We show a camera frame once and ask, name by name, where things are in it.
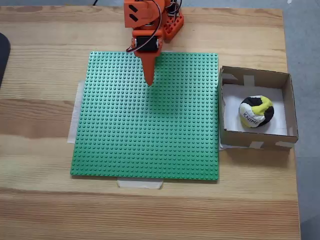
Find green studded baseplate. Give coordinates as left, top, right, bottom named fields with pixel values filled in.
left=69, top=51, right=220, bottom=181

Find white paper sheet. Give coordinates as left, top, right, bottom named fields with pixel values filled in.
left=221, top=83, right=288, bottom=136

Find black rounded object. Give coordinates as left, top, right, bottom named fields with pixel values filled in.
left=0, top=32, right=12, bottom=88

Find open cardboard box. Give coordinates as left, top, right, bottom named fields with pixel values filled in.
left=218, top=65, right=300, bottom=152

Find masking tape strip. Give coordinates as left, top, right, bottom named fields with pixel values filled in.
left=116, top=178, right=165, bottom=190
left=67, top=79, right=86, bottom=145

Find black yellow white KNIME ball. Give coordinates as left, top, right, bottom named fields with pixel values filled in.
left=238, top=94, right=275, bottom=128

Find gripper servo cable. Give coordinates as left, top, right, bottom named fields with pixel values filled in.
left=126, top=0, right=164, bottom=53

